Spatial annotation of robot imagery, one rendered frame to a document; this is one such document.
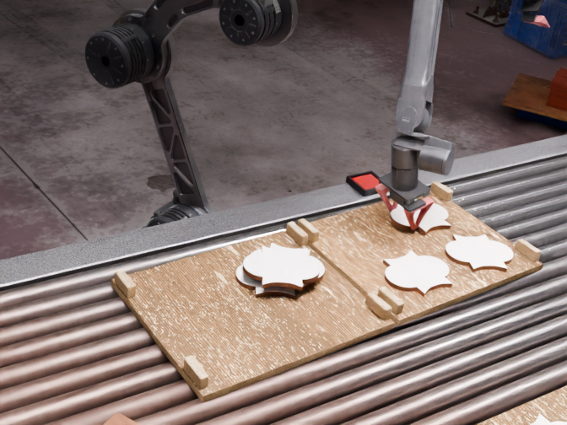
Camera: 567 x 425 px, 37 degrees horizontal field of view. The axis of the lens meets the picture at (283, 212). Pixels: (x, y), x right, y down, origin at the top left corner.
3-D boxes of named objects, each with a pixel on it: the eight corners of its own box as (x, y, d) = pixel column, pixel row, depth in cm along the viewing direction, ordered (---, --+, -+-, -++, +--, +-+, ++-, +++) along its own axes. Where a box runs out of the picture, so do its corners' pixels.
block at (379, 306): (364, 303, 162) (365, 292, 161) (370, 301, 163) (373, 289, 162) (383, 321, 158) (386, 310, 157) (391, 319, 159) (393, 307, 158)
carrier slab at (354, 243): (291, 233, 183) (292, 227, 183) (429, 192, 205) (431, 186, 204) (397, 326, 160) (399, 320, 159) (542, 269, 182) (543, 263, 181)
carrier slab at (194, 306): (110, 285, 161) (110, 278, 161) (288, 234, 183) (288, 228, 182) (202, 403, 138) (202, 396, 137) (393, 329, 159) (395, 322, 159)
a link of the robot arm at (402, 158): (397, 128, 178) (386, 142, 175) (429, 135, 175) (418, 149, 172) (396, 156, 183) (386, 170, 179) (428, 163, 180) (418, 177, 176)
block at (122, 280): (113, 282, 160) (113, 270, 158) (122, 279, 161) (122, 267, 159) (127, 299, 156) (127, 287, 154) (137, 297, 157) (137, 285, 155)
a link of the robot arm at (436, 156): (413, 110, 181) (402, 104, 174) (466, 121, 177) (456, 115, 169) (400, 164, 183) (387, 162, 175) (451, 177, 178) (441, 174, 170)
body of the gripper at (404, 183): (401, 174, 188) (402, 146, 184) (431, 196, 181) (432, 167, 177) (377, 185, 186) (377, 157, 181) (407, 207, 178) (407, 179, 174)
